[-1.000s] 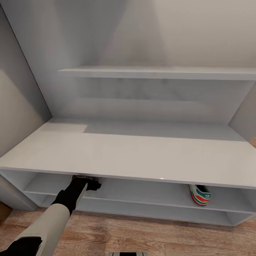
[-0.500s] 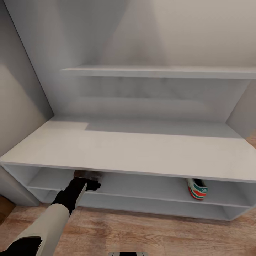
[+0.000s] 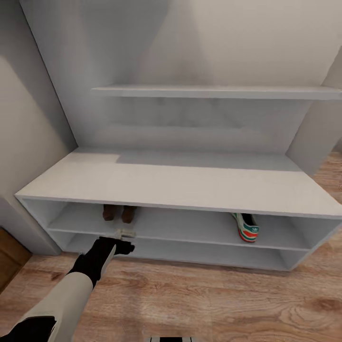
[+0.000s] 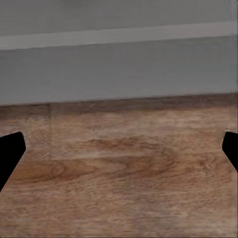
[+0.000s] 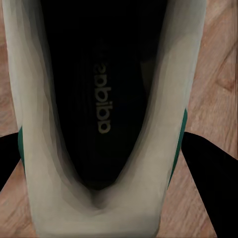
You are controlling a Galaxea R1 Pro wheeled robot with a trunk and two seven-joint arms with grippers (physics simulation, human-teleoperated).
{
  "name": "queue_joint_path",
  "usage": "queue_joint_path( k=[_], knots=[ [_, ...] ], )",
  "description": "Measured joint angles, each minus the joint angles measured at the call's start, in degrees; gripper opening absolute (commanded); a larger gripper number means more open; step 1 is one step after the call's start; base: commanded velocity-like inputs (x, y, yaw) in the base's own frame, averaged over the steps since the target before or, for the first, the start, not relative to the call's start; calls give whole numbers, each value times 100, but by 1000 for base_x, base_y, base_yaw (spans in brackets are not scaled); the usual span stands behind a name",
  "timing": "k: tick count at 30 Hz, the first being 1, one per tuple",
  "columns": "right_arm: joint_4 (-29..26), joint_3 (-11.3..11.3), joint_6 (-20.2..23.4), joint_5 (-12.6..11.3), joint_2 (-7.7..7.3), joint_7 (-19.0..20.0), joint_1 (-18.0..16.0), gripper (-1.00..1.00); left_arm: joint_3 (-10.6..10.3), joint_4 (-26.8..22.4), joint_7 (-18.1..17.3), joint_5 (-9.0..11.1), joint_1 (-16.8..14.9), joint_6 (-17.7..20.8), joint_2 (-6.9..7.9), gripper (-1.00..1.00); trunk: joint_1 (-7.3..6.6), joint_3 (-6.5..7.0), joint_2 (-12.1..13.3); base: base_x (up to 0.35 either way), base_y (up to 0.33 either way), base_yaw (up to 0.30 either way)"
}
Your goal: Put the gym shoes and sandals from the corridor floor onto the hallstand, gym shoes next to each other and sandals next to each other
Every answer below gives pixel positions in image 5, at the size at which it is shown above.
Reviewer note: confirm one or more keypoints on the gym shoe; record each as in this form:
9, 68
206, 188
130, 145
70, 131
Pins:
101, 90

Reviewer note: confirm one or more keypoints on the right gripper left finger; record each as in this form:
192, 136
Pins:
9, 157

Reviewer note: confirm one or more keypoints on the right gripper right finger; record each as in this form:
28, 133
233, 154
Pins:
215, 174

